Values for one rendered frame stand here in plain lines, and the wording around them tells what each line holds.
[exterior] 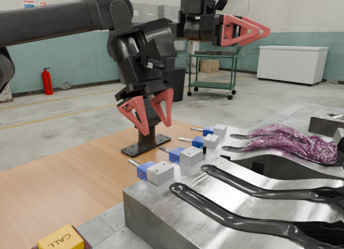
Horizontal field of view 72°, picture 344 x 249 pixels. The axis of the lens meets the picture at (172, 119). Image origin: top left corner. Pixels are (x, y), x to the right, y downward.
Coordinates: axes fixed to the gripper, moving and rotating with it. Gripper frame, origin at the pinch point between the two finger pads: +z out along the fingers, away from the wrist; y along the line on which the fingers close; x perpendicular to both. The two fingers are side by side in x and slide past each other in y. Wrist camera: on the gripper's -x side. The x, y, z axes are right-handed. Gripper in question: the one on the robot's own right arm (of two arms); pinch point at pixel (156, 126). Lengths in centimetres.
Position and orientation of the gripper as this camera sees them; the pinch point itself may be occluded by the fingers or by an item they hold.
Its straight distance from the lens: 49.6
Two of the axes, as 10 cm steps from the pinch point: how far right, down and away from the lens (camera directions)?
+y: 6.9, -2.5, 6.8
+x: -6.3, 2.7, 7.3
